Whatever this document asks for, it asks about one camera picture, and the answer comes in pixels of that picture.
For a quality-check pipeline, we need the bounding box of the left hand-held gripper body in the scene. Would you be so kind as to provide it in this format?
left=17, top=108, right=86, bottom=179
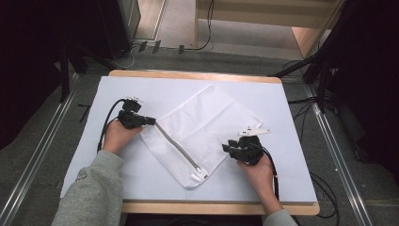
left=117, top=95, right=148, bottom=130

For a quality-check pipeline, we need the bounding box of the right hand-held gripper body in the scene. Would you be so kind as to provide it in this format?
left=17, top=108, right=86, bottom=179
left=233, top=125, right=271, bottom=167

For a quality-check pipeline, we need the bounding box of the white mesh laundry bag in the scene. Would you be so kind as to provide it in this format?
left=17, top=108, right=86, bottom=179
left=139, top=83, right=263, bottom=189

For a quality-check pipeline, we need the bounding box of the person's left hand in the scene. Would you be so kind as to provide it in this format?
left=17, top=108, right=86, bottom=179
left=102, top=119, right=144, bottom=155

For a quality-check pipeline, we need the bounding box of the person's right hand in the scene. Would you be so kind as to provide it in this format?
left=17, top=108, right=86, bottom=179
left=236, top=153, right=278, bottom=190

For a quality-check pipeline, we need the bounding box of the black floor tape mark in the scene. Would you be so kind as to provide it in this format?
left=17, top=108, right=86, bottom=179
left=76, top=104, right=92, bottom=124

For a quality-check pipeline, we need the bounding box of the white table mat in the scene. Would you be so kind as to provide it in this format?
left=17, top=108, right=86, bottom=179
left=59, top=75, right=318, bottom=203

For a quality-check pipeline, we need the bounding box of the wooden table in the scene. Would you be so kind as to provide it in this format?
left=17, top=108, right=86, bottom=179
left=107, top=69, right=321, bottom=217

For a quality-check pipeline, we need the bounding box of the black metal stand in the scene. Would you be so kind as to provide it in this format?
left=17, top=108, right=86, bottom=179
left=267, top=0, right=356, bottom=114
left=59, top=43, right=72, bottom=104

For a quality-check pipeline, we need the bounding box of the dark curtain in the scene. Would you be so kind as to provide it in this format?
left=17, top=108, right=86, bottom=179
left=324, top=0, right=399, bottom=187
left=0, top=0, right=135, bottom=150

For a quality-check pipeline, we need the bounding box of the light wooden furniture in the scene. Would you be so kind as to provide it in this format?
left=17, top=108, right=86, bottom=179
left=193, top=0, right=346, bottom=59

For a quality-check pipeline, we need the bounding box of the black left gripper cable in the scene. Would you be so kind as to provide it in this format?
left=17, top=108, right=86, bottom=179
left=96, top=98, right=127, bottom=153

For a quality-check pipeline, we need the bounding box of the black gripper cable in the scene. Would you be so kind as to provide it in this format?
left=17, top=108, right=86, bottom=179
left=250, top=140, right=280, bottom=202
left=96, top=98, right=127, bottom=153

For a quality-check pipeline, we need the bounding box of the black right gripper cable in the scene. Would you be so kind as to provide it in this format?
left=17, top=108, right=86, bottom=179
left=250, top=140, right=280, bottom=202

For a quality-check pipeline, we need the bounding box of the white floor cable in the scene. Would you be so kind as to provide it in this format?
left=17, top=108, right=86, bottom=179
left=115, top=42, right=141, bottom=70

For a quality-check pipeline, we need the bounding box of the black floor cable bundle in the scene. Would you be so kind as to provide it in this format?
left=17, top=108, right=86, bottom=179
left=287, top=95, right=318, bottom=143

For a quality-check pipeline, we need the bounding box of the metal floor rail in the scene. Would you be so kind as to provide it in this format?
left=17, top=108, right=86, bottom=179
left=304, top=85, right=375, bottom=226
left=0, top=73, right=80, bottom=226

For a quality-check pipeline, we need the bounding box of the black looped floor cable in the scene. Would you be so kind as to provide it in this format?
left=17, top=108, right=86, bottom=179
left=310, top=170, right=341, bottom=219

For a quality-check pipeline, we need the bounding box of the black hanging cable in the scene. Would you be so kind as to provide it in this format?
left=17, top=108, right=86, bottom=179
left=184, top=0, right=216, bottom=52

